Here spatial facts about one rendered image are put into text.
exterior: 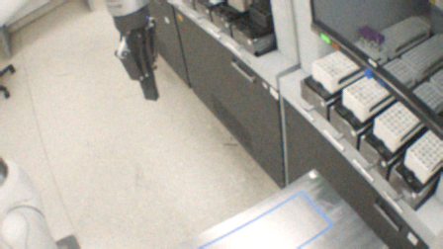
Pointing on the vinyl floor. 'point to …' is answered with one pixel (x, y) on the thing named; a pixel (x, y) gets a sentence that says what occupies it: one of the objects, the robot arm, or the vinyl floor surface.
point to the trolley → (293, 222)
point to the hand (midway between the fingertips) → (148, 85)
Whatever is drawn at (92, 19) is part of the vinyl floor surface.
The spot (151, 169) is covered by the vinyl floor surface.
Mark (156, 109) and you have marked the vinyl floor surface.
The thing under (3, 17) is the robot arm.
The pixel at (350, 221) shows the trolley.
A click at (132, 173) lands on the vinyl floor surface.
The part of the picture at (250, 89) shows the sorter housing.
